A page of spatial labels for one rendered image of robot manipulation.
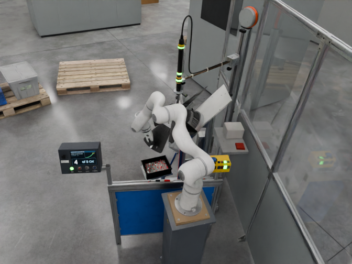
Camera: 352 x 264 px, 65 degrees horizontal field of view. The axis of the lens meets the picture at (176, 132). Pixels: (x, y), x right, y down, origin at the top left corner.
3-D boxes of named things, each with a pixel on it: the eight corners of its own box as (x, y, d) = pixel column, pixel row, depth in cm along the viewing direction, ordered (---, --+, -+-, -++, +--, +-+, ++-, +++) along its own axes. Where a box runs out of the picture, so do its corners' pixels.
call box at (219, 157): (226, 164, 220) (228, 154, 213) (229, 173, 212) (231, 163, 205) (206, 164, 218) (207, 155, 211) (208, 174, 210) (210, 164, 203)
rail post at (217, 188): (208, 233, 278) (219, 182, 229) (208, 237, 275) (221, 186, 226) (204, 234, 277) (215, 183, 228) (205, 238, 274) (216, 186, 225)
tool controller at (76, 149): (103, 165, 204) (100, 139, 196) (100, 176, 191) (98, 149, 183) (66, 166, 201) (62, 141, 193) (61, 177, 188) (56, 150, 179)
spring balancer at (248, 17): (241, 23, 232) (235, 25, 228) (245, 3, 222) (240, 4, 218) (256, 29, 223) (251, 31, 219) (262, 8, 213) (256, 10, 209)
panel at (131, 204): (205, 228, 269) (215, 184, 227) (206, 230, 268) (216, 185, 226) (120, 234, 259) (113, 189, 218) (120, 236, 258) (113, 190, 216)
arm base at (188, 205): (207, 210, 187) (212, 194, 175) (182, 220, 179) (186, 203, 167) (193, 189, 199) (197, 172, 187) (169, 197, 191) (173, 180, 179)
